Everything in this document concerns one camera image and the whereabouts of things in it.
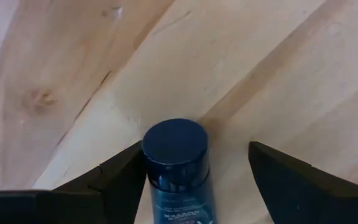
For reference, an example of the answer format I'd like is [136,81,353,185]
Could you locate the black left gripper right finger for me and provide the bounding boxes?
[248,141,358,224]

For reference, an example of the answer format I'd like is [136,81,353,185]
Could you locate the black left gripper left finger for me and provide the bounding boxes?
[53,141,147,224]

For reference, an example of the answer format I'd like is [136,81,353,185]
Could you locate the navy Dollar Shave Club tube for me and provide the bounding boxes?
[141,118,219,224]

